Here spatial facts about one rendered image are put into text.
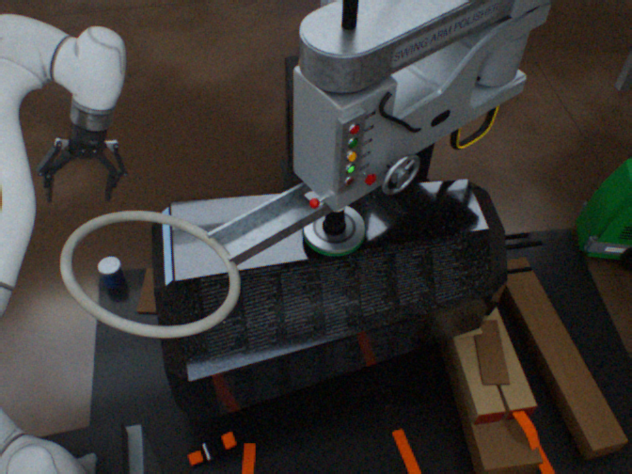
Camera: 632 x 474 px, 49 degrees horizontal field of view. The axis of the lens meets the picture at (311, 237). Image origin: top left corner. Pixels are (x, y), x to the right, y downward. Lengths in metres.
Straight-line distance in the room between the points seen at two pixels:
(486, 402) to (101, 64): 2.02
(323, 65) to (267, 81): 2.65
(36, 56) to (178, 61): 3.11
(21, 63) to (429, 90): 1.16
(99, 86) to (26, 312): 2.13
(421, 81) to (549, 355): 1.52
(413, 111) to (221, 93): 2.39
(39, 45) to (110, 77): 0.15
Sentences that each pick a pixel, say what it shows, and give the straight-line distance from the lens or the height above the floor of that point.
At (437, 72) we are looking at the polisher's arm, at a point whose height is 1.46.
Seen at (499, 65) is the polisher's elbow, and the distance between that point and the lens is 2.38.
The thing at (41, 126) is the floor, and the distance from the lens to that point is 4.34.
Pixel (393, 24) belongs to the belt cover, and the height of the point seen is 1.74.
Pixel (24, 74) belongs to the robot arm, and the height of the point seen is 1.88.
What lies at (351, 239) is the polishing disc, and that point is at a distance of 2.36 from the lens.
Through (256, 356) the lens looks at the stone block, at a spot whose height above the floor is 0.65.
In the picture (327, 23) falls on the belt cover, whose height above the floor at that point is 1.74.
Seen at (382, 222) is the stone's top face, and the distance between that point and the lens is 2.49.
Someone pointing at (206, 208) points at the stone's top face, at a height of 0.87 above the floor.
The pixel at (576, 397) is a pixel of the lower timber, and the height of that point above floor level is 0.13.
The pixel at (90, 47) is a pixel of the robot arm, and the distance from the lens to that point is 1.48.
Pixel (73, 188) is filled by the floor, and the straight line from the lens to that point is 3.93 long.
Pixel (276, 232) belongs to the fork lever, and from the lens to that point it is 2.07.
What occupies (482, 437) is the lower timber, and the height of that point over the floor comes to 0.15.
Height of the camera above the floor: 2.78
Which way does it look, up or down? 52 degrees down
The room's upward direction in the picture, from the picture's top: 2 degrees clockwise
